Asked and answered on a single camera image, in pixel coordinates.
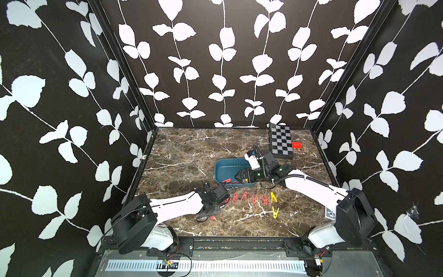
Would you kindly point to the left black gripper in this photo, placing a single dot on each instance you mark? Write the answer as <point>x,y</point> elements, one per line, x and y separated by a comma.
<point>217,211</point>

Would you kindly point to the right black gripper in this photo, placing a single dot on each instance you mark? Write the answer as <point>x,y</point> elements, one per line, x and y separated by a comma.
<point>244,175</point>

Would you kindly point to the red clothespin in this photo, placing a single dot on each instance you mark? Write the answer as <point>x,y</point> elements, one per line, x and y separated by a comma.
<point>254,198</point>
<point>235,198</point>
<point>265,200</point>
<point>244,197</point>

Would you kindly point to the teal plastic storage box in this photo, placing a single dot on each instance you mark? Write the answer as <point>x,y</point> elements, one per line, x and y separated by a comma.
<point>228,168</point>

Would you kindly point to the yellow clothespin second row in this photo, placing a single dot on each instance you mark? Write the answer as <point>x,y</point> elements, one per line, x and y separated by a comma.
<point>275,212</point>

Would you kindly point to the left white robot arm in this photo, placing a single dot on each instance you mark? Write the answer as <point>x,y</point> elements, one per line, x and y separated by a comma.
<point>141,222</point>

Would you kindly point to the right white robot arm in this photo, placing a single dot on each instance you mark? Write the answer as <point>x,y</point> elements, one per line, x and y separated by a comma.
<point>354,217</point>

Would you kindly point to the black white checkerboard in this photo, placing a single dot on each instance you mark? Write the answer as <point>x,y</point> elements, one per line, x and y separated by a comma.
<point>280,141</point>

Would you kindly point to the small red block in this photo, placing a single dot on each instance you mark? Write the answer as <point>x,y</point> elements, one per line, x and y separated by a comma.
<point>296,145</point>

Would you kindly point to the blue playing card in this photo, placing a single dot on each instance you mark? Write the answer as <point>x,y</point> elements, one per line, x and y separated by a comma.
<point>329,214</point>

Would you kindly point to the small circuit board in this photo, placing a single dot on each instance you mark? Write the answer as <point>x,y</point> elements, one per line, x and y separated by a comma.
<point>167,265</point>

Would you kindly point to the black front mounting rail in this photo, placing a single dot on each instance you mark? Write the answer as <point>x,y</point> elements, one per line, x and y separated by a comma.
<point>290,246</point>

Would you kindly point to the white perforated rail strip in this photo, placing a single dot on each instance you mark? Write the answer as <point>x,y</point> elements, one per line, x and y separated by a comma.
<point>185,266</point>

